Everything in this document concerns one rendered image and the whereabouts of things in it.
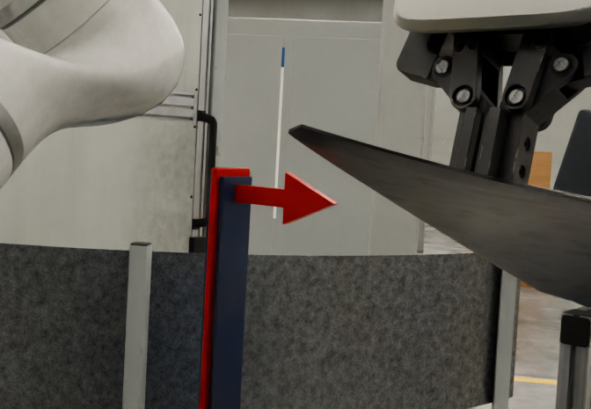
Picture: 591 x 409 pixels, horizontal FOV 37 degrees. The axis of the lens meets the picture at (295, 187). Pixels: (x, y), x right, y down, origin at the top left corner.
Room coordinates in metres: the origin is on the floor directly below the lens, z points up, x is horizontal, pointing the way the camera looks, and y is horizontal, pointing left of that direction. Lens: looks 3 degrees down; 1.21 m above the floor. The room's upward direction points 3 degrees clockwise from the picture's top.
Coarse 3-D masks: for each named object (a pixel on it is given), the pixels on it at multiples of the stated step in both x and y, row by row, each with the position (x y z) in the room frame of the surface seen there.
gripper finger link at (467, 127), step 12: (444, 60) 0.39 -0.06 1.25; (432, 72) 0.40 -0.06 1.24; (444, 72) 0.39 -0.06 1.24; (444, 84) 0.39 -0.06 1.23; (480, 96) 0.38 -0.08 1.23; (468, 108) 0.37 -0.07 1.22; (480, 108) 0.38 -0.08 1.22; (468, 120) 0.37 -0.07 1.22; (480, 120) 0.37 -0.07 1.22; (456, 132) 0.38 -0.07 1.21; (468, 132) 0.37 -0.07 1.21; (480, 132) 0.37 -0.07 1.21; (456, 144) 0.38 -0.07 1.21; (468, 144) 0.37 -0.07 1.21; (456, 156) 0.37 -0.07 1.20; (468, 156) 0.36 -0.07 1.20; (468, 168) 0.36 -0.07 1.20
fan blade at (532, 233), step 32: (352, 160) 0.31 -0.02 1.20; (384, 160) 0.28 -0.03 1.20; (416, 160) 0.27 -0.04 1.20; (384, 192) 0.36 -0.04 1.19; (416, 192) 0.34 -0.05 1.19; (448, 192) 0.32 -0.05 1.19; (480, 192) 0.29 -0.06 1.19; (512, 192) 0.27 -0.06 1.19; (544, 192) 0.26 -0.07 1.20; (448, 224) 0.39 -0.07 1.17; (480, 224) 0.37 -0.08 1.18; (512, 224) 0.36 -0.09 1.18; (544, 224) 0.34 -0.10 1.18; (576, 224) 0.33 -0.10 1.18; (480, 256) 0.43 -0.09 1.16; (512, 256) 0.41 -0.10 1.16; (544, 256) 0.40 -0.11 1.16; (576, 256) 0.39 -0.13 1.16; (544, 288) 0.45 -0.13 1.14; (576, 288) 0.44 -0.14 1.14
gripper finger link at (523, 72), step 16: (528, 32) 0.37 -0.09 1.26; (544, 32) 0.37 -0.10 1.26; (528, 48) 0.37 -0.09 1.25; (544, 48) 0.36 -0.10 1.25; (560, 48) 0.39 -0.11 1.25; (576, 48) 0.39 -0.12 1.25; (528, 64) 0.37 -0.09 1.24; (544, 64) 0.37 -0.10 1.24; (512, 80) 0.37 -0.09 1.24; (528, 80) 0.36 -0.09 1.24; (512, 96) 0.37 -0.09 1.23; (528, 96) 0.36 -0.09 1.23; (512, 112) 0.37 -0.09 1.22; (544, 128) 0.38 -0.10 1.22
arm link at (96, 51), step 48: (48, 0) 0.73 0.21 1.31; (96, 0) 0.74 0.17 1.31; (144, 0) 0.77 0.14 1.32; (0, 48) 0.66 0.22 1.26; (48, 48) 0.75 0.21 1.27; (96, 48) 0.74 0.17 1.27; (144, 48) 0.76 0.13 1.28; (0, 96) 0.64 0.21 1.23; (48, 96) 0.68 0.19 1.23; (96, 96) 0.72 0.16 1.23; (144, 96) 0.76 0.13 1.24
